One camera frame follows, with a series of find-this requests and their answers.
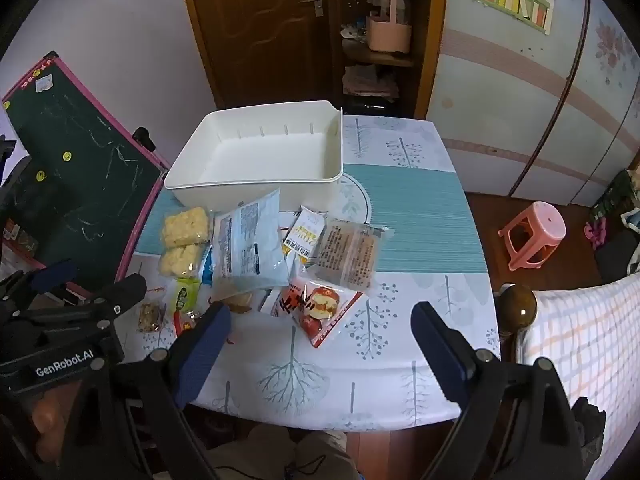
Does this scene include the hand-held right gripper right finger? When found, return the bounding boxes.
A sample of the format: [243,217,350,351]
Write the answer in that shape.
[410,301,586,480]

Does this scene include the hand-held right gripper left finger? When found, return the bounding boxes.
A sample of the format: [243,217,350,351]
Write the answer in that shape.
[107,301,233,480]

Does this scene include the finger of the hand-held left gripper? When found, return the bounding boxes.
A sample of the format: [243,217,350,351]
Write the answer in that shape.
[0,259,78,308]
[30,274,148,332]

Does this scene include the yellow puffed snack pack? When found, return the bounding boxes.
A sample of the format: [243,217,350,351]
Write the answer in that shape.
[161,206,211,248]
[157,242,211,278]

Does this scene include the red and white fruit packet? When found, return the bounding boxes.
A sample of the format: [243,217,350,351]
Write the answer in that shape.
[287,272,363,348]

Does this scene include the clear brown cracker packet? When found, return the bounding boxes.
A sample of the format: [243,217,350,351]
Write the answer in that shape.
[310,217,391,293]

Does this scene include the white plastic bin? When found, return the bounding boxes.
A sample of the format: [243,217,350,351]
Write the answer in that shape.
[164,100,344,211]

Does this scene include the person's left hand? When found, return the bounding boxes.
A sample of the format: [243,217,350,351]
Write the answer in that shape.
[29,394,68,443]

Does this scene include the red patterned snack packet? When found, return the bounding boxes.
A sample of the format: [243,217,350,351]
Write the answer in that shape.
[175,310,203,333]

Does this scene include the clear nut bar packet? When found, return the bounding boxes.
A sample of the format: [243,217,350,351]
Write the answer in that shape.
[136,301,167,333]

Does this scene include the small green snack packet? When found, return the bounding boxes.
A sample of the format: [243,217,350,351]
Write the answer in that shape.
[170,277,201,313]

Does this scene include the small blue snack packet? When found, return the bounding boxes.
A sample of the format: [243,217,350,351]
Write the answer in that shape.
[197,245,218,286]

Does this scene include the round wooden bedpost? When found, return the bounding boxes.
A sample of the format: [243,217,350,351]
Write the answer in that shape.
[495,284,538,361]

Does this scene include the large light blue packet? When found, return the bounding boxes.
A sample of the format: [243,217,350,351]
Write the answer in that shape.
[210,187,293,293]

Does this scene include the person's beige trousers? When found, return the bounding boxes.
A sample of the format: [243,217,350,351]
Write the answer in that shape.
[205,422,361,480]

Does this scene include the tree-print tablecloth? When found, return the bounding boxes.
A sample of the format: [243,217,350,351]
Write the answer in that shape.
[117,115,503,431]

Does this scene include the checked blanket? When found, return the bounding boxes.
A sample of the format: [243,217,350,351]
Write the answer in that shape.
[515,270,640,480]

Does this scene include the black clip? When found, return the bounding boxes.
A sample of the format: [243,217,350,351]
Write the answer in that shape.
[132,127,156,153]

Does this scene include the white and orange snack packet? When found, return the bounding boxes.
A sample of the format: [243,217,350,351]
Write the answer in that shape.
[281,205,328,268]

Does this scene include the pink plastic stool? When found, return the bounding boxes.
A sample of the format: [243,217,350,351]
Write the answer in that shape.
[497,201,567,273]

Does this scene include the dark green bag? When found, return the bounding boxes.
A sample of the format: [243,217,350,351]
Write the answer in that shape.
[585,167,640,286]

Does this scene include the pale floral wardrobe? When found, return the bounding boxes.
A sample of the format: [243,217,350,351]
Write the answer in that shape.
[425,0,640,208]

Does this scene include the folded cloth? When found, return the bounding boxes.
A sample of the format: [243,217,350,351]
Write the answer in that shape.
[342,65,401,98]

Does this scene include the brown wooden door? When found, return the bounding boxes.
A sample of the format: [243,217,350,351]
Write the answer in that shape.
[177,0,346,111]

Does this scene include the brown wooden shelf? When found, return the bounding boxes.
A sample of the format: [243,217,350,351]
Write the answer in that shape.
[330,0,451,121]

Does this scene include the pink basket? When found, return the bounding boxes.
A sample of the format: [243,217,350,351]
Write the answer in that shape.
[365,0,413,56]

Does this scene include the green chalkboard with pink frame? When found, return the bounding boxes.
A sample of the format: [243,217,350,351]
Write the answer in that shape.
[0,51,173,301]

